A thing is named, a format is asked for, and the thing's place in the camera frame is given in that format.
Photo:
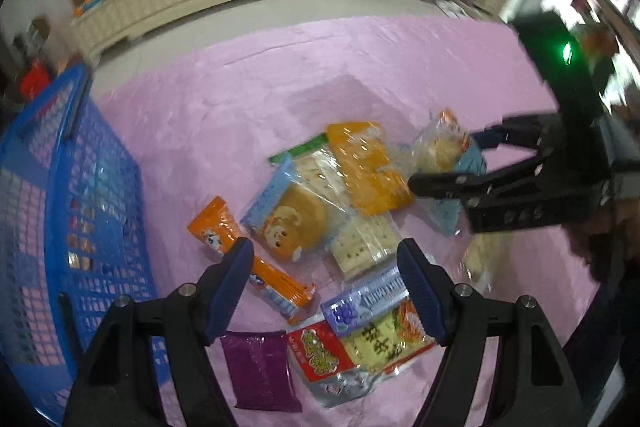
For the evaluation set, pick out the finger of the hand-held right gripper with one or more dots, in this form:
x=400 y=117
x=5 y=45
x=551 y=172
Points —
x=492 y=138
x=440 y=186

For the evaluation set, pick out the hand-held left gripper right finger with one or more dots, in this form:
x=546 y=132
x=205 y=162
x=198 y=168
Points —
x=420 y=292

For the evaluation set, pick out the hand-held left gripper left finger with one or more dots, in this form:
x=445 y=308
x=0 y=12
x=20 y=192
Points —
x=227 y=292

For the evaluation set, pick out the light blue bread packet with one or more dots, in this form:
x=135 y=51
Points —
x=440 y=147

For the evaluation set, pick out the long orange snack packet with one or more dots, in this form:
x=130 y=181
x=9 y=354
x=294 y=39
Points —
x=215 y=222

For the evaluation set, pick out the orange yellow snack packet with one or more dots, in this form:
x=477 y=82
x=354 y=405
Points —
x=370 y=172

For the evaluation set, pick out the clear square cracker packet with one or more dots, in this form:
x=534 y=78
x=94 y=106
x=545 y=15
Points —
x=360 y=242

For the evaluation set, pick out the blue cartoon bread packet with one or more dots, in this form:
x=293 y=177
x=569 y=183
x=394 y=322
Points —
x=290 y=219

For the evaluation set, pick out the red snack packet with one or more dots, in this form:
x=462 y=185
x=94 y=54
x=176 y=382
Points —
x=317 y=352

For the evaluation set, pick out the blue plastic basket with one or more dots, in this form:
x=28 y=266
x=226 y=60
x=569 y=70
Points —
x=100 y=207

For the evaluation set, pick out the orange-edged green-print cracker packet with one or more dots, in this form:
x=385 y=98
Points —
x=385 y=337

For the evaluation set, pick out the purple white snack packet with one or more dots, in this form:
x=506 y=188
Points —
x=360 y=299

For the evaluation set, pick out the clear bread packet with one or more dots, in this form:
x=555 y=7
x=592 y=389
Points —
x=477 y=257

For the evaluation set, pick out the green-edged cracker packet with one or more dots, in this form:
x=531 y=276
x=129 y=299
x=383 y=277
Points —
x=315 y=167

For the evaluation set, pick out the pink table cloth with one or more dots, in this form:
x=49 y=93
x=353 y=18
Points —
x=250 y=107

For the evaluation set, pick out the red bag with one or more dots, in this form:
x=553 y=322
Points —
x=35 y=81

